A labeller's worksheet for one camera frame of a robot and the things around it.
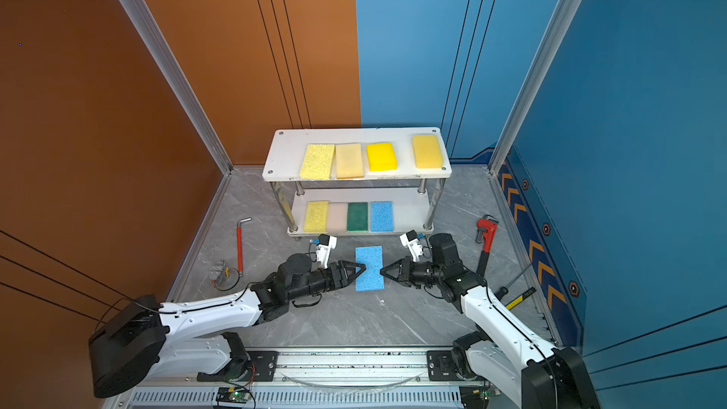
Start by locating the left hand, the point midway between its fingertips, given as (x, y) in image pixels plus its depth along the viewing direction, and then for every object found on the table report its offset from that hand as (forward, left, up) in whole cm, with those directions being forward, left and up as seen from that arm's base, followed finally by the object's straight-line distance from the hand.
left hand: (364, 267), depth 75 cm
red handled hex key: (+15, +44, -16) cm, 49 cm away
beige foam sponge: (+21, +10, -9) cm, 25 cm away
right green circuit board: (-26, -28, -17) cm, 42 cm away
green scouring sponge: (+22, +3, -8) cm, 24 cm away
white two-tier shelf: (+45, +4, -16) cm, 47 cm away
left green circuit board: (-27, +33, -17) cm, 46 cm away
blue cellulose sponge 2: (-2, -2, -2) cm, 3 cm away
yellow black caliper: (-2, -47, -16) cm, 49 cm away
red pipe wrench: (+20, -41, -14) cm, 48 cm away
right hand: (-1, -5, -2) cm, 6 cm away
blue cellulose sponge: (+21, -5, -8) cm, 23 cm away
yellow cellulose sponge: (+21, +17, -7) cm, 28 cm away
